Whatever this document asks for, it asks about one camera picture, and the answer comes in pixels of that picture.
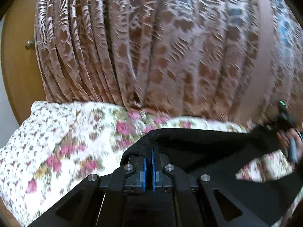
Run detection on brown floral curtain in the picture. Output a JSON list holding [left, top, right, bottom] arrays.
[[35, 0, 302, 124]]

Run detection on right hand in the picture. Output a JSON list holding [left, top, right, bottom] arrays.
[[277, 128, 303, 160]]

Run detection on wooden door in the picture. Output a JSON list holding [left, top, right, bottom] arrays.
[[1, 0, 46, 124]]

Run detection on black pants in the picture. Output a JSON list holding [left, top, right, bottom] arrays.
[[121, 125, 302, 226]]

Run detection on brass door knob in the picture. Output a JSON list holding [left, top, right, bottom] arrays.
[[25, 38, 35, 50]]

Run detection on floral white bedspread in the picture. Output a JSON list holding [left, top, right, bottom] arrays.
[[0, 100, 303, 227]]

